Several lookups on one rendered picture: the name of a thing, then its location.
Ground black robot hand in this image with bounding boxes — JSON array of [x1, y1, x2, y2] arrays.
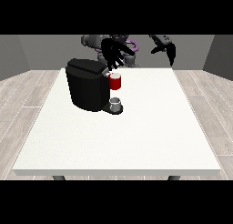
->
[[100, 37, 137, 72], [150, 40, 177, 67]]

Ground red pod holder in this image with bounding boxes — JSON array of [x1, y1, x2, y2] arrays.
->
[[107, 72, 123, 91]]

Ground black coffee machine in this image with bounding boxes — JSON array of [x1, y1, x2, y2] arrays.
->
[[65, 57, 125, 116]]

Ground grey robot trunk purple rings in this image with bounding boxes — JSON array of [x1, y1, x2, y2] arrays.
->
[[96, 35, 141, 69]]

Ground small grey cup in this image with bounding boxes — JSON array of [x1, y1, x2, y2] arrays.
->
[[109, 97, 123, 113]]

